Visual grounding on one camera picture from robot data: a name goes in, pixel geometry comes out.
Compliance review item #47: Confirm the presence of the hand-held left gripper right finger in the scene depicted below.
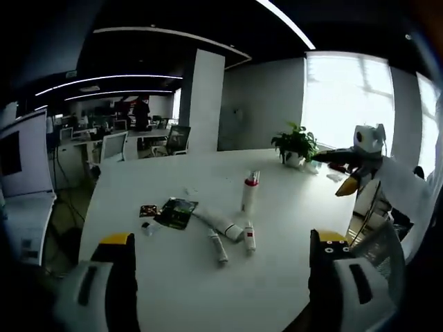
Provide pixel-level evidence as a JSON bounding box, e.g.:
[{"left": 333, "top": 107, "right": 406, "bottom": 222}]
[{"left": 304, "top": 228, "right": 399, "bottom": 332}]

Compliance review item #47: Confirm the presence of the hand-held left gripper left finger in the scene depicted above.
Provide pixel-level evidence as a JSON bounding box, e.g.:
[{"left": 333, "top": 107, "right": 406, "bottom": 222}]
[{"left": 51, "top": 232, "right": 141, "bottom": 332}]

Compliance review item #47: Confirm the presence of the silver skincare sachet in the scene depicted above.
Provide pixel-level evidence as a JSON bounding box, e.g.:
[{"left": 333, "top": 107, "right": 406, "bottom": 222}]
[{"left": 141, "top": 221, "right": 160, "bottom": 238}]

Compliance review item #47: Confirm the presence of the red collar skincare pump bottle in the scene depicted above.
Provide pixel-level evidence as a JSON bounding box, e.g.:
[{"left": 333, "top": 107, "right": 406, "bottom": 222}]
[{"left": 241, "top": 168, "right": 263, "bottom": 214}]

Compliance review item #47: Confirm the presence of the green black skincare sachet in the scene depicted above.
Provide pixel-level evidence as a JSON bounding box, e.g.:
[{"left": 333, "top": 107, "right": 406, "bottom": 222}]
[{"left": 154, "top": 197, "right": 199, "bottom": 230}]

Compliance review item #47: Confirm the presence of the small red label skincare bottle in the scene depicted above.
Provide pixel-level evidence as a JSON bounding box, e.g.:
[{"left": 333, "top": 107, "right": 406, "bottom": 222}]
[{"left": 243, "top": 221, "right": 257, "bottom": 257}]

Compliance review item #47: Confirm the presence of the slim white skincare tube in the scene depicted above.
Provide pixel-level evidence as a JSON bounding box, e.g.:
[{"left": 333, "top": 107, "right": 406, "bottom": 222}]
[{"left": 206, "top": 227, "right": 229, "bottom": 269}]

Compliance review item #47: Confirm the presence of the large white skincare tube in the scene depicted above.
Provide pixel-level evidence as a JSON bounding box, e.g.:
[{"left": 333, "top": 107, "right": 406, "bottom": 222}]
[{"left": 192, "top": 210, "right": 244, "bottom": 243}]

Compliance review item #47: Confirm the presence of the potted green plant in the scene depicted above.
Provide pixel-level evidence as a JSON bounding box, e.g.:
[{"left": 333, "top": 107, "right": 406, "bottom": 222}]
[{"left": 271, "top": 120, "right": 320, "bottom": 169}]

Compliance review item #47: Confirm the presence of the grey mesh chair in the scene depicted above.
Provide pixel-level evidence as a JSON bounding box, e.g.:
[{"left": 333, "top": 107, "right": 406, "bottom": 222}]
[{"left": 349, "top": 221, "right": 406, "bottom": 302}]

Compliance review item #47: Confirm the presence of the white side desk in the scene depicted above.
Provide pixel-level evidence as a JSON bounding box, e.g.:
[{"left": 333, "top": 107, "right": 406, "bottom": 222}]
[{"left": 3, "top": 188, "right": 58, "bottom": 264}]

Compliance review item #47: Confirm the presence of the white mesh office chair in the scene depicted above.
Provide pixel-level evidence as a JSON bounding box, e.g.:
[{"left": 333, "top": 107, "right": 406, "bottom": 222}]
[{"left": 100, "top": 131, "right": 129, "bottom": 163}]

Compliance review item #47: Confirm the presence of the large display screen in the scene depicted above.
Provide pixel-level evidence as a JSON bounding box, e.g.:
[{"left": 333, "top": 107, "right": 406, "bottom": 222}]
[{"left": 0, "top": 110, "right": 48, "bottom": 198}]

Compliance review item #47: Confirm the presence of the black office chair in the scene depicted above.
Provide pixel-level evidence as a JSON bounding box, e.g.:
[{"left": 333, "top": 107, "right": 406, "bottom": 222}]
[{"left": 165, "top": 124, "right": 192, "bottom": 156}]

